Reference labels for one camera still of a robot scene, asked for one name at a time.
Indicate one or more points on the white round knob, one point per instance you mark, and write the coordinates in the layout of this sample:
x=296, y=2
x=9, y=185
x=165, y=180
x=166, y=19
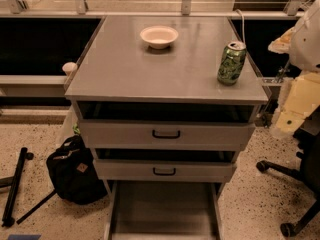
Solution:
x=69, y=67

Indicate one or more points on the drawer with black handle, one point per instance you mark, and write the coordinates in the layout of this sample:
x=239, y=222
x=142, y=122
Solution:
x=147, y=170
x=173, y=136

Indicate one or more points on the middle drawer with black handle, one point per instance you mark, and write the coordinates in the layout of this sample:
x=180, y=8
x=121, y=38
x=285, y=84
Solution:
x=147, y=170

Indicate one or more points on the black metal stand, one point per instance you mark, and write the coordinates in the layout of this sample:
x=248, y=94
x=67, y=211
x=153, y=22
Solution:
x=13, y=182

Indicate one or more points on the grey drawer cabinet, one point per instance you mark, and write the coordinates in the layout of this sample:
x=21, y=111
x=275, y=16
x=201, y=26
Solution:
x=123, y=79

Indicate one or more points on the green soda can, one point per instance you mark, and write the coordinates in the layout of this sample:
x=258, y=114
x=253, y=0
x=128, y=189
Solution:
x=232, y=62

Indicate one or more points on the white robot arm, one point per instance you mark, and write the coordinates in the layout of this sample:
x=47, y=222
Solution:
x=305, y=44

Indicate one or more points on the blue object on floor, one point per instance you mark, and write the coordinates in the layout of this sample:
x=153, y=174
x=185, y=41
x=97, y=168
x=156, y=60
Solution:
x=23, y=237

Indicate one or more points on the black backpack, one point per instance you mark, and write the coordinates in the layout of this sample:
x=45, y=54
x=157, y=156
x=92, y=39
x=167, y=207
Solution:
x=72, y=173

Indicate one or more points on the open bottom drawer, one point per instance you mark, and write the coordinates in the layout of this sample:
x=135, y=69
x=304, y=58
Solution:
x=163, y=211

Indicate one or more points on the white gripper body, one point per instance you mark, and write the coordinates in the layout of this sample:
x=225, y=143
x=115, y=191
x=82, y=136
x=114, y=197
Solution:
x=307, y=40

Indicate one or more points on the white bowl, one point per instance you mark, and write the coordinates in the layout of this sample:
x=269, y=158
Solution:
x=159, y=37

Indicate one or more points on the black office chair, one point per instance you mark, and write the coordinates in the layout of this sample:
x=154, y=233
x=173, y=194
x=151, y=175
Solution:
x=308, y=136

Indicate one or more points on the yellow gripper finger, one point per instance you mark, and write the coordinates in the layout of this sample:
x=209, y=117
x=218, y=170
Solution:
x=282, y=44

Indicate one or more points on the top drawer with black handle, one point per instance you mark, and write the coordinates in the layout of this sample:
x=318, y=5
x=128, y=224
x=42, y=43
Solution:
x=173, y=136

